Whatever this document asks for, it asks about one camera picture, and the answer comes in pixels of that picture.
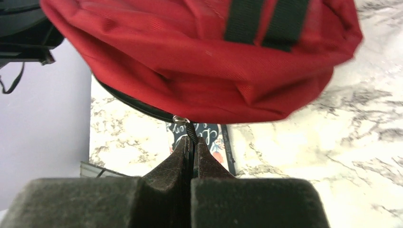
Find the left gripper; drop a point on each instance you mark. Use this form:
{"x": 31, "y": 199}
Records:
{"x": 26, "y": 34}

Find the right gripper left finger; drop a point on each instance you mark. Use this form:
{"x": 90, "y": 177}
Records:
{"x": 160, "y": 199}

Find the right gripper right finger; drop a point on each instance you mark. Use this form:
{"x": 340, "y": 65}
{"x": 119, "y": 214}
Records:
{"x": 220, "y": 200}

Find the red student backpack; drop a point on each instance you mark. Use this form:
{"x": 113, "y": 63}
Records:
{"x": 211, "y": 61}

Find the Little Women floral book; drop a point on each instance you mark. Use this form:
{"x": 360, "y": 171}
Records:
{"x": 216, "y": 137}

